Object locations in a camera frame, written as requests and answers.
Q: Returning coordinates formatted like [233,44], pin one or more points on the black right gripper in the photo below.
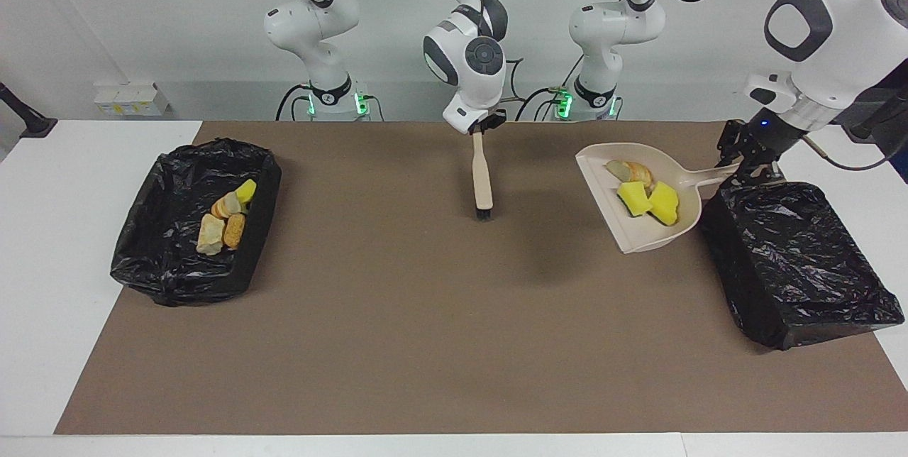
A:
[493,120]

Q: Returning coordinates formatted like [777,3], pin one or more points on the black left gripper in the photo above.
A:
[770,134]

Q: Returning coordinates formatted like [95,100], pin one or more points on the beige hand brush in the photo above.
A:
[482,173]

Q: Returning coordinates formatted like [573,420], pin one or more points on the orange striped ridged piece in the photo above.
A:
[638,173]

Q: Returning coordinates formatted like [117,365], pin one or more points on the small yellow sponge piece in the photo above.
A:
[633,200]

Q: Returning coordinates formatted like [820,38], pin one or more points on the beige plastic dustpan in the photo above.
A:
[645,233]

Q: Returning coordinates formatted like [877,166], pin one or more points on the yellow sponge with green pad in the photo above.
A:
[246,191]

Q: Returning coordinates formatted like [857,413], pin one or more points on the pale crumbly bread chunk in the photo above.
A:
[227,205]

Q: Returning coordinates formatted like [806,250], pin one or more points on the orange-brown bread roll piece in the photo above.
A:
[234,231]

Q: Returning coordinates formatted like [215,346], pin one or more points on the pale blocky bread chunk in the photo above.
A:
[211,235]

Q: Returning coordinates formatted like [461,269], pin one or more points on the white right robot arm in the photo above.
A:
[475,67]

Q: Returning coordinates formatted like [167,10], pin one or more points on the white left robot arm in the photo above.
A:
[837,38]

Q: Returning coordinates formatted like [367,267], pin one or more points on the black bag lined bin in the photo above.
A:
[794,265]
[163,265]

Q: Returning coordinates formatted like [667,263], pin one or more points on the black clamp stand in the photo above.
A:
[862,132]
[32,123]

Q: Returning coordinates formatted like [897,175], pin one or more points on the brown paper table mat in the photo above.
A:
[425,336]

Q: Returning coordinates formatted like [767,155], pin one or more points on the white wall socket box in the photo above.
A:
[131,101]

